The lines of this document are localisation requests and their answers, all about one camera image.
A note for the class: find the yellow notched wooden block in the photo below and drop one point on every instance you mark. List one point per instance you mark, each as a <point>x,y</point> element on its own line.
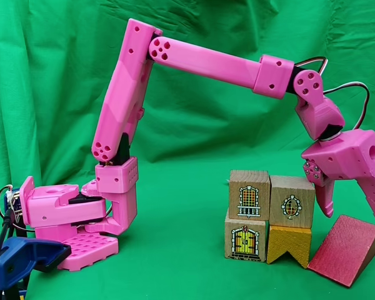
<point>286,240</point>

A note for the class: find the wooden cube with oval window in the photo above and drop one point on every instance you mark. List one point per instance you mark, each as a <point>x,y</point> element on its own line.
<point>292,190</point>

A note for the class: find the wooden cube with balcony window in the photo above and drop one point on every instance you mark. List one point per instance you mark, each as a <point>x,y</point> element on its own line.
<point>250,179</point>

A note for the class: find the blue controller board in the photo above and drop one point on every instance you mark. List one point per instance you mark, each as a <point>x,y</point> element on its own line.
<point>14,203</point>

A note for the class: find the green cloth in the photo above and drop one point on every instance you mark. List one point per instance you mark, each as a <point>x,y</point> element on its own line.
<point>206,156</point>

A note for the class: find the wooden cube with door print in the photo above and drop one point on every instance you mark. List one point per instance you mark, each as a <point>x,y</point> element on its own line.
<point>245,240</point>

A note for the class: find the red wooden wedge block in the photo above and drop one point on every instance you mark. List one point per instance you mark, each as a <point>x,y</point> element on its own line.
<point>343,250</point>

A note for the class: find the blue clamp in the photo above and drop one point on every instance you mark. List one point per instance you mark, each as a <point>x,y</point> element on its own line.
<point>18,256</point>

